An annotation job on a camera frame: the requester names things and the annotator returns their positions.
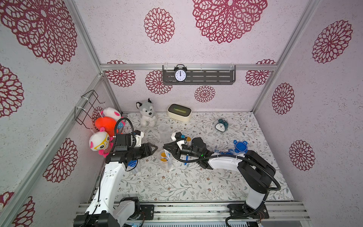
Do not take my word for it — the cream tissue box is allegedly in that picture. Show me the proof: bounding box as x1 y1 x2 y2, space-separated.
167 104 192 122

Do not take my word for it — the green teal alarm clock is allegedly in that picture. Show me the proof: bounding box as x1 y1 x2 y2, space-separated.
215 119 229 132

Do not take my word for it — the clear plastic kit container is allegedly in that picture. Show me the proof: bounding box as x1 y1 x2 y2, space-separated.
130 161 141 174

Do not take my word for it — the orange red plush toy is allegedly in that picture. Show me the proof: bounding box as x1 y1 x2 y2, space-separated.
95 116 121 137

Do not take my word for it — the black wall alarm clock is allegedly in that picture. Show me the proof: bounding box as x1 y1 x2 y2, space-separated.
174 64 188 82

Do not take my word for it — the clear plastic cup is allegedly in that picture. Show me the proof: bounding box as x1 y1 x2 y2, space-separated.
158 124 172 143
158 150 173 171

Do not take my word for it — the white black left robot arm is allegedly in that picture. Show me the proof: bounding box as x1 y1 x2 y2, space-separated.
73 130 158 227

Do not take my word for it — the white pink plush upper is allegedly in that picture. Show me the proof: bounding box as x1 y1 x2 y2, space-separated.
101 107 122 122

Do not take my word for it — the black corrugated right cable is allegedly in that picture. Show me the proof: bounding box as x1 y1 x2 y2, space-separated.
169 138 282 227

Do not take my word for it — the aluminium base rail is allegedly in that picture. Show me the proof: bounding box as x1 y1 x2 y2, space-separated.
128 201 310 224

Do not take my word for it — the white plush with glasses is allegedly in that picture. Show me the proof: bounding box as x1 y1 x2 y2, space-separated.
89 127 115 158

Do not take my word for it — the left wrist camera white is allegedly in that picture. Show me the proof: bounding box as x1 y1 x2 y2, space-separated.
134 130 145 147

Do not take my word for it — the grey husky plush toy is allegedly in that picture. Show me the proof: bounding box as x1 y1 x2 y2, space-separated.
136 98 157 127

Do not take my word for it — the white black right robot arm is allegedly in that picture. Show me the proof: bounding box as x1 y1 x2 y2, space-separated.
163 137 281 220

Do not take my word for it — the black wire wall basket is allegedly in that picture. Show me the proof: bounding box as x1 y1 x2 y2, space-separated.
74 89 105 130

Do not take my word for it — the grey metal wall shelf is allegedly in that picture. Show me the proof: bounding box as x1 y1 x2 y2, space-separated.
162 65 236 85

